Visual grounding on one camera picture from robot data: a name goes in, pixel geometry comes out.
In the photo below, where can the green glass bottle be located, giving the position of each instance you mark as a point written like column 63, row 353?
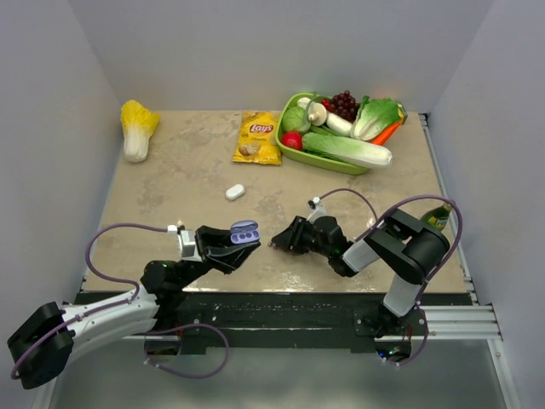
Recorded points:
column 438, row 217

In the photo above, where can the green plastic tray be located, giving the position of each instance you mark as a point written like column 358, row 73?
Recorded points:
column 307, row 158

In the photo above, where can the small white mushroom toy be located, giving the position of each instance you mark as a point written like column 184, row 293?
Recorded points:
column 303, row 102

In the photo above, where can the long green napa cabbage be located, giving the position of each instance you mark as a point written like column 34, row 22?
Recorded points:
column 347, row 150

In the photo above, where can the round green cabbage toy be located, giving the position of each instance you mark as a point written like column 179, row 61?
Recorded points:
column 294, row 119

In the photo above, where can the blue-grey earbud charging case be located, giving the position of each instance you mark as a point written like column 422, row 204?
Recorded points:
column 244, row 232

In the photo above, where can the dark red grapes bunch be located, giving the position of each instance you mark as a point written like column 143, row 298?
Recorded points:
column 343, row 105

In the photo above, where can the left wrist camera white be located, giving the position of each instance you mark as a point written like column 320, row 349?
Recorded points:
column 186, row 242

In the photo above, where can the yellow Lays chips bag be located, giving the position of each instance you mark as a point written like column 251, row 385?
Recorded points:
column 257, row 139

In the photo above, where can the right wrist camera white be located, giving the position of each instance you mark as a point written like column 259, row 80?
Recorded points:
column 317, row 209

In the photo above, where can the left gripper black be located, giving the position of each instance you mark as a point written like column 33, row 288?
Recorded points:
column 215, row 247

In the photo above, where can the white earbud charging case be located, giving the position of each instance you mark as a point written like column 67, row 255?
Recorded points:
column 235, row 192

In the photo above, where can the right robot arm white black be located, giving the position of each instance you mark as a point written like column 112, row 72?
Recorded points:
column 407, row 245

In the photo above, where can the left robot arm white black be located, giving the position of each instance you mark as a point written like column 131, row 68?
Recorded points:
column 55, row 335

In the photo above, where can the aluminium frame rail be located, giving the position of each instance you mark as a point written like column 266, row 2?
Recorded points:
column 462, row 323

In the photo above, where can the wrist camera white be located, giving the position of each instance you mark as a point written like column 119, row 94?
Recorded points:
column 186, row 242
column 317, row 209

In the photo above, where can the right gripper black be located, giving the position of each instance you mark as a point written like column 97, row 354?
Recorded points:
column 291, row 239

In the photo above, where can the green leafy lettuce toy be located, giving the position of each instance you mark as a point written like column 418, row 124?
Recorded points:
column 373, row 117

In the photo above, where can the red tomato toy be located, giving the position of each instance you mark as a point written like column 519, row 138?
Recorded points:
column 293, row 140

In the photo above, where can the orange carrot toy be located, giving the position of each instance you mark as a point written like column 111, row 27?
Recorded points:
column 381, row 139

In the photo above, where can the white king oyster mushroom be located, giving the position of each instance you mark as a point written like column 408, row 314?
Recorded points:
column 318, row 115

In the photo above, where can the yellow napa cabbage toy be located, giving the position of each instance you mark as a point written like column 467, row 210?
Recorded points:
column 139, row 125

